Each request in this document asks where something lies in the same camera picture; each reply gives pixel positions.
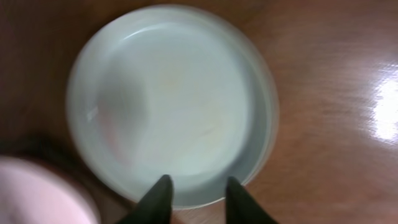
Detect pale green plate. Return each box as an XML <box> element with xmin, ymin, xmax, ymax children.
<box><xmin>66</xmin><ymin>4</ymin><xmax>279</xmax><ymax>209</ymax></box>

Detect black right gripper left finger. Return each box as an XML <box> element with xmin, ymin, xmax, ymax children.
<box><xmin>116</xmin><ymin>175</ymin><xmax>173</xmax><ymax>224</ymax></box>

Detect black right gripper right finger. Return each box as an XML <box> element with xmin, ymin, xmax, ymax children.
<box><xmin>225</xmin><ymin>177</ymin><xmax>278</xmax><ymax>224</ymax></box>

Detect white plate with red stain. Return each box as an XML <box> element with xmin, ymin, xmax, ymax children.
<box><xmin>1</xmin><ymin>156</ymin><xmax>101</xmax><ymax>224</ymax></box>

